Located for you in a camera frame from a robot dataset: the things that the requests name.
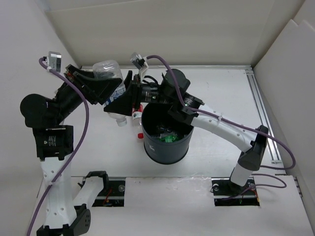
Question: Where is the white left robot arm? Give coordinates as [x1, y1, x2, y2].
[20, 65, 122, 236]

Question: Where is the clear bottle red label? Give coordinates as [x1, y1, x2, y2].
[131, 104, 144, 140]

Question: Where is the clear bottle blue orange label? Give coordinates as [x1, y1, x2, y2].
[93, 59, 127, 127]

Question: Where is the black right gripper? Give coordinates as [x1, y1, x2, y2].
[104, 70, 176, 116]

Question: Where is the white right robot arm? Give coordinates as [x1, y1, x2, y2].
[104, 69, 269, 194]

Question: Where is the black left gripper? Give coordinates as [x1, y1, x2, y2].
[53, 63, 122, 123]

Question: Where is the Pepsi bottle black cap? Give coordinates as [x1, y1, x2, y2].
[156, 124, 173, 134]

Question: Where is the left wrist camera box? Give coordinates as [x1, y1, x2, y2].
[47, 51, 62, 73]

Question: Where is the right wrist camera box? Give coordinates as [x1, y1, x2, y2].
[130, 53, 149, 80]

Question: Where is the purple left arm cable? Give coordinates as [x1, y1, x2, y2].
[26, 56, 91, 236]

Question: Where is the green plastic bottle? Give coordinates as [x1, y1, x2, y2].
[159, 132, 184, 143]

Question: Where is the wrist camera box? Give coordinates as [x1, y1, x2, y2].
[47, 51, 62, 73]
[130, 53, 149, 80]

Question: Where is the dark round bin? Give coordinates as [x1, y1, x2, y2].
[142, 103, 193, 165]

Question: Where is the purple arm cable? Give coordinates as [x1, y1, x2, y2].
[26, 56, 91, 236]
[145, 55, 297, 200]

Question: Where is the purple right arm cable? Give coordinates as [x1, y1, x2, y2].
[145, 55, 297, 200]

